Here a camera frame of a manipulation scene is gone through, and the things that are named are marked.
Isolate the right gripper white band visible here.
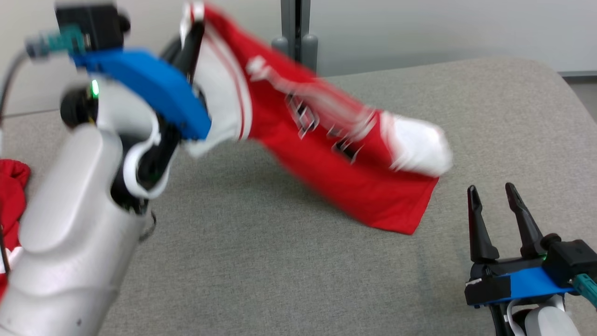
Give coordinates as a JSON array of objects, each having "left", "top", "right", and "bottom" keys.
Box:
[{"left": 465, "top": 182, "right": 551, "bottom": 308}]

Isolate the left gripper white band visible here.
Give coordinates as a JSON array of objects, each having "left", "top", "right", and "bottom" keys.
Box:
[{"left": 110, "top": 21, "right": 206, "bottom": 213}]

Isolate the red white baseball jersey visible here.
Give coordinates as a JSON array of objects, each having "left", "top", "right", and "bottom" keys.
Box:
[{"left": 180, "top": 0, "right": 454, "bottom": 235}]

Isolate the red shorts white stripe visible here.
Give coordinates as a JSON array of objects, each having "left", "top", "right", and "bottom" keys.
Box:
[{"left": 0, "top": 159, "right": 31, "bottom": 299}]

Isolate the grey metal door frame post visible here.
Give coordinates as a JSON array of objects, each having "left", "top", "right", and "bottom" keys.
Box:
[{"left": 272, "top": 0, "right": 319, "bottom": 73}]

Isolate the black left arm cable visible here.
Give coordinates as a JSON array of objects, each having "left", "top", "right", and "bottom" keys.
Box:
[{"left": 0, "top": 47, "right": 29, "bottom": 123}]

